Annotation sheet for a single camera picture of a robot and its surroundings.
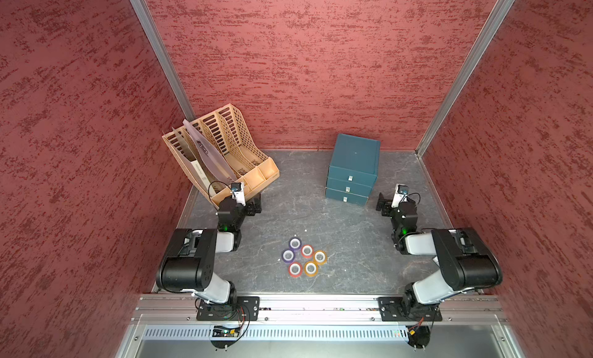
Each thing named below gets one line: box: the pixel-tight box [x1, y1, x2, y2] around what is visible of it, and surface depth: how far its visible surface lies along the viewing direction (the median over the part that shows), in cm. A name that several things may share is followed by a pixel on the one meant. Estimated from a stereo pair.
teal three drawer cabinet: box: [325, 133, 381, 205], surface depth 92 cm
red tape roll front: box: [288, 261, 304, 279], surface depth 84 cm
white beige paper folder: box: [171, 126, 217, 198], surface depth 84 cm
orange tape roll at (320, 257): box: [313, 249, 328, 266], surface depth 87 cm
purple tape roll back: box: [287, 236, 302, 256], surface depth 89 cm
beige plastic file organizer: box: [162, 103, 281, 208], surface depth 105 cm
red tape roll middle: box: [301, 244, 315, 259], surface depth 89 cm
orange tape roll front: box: [304, 260, 319, 277], surface depth 85 cm
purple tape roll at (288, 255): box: [281, 248, 295, 264], surface depth 87 cm
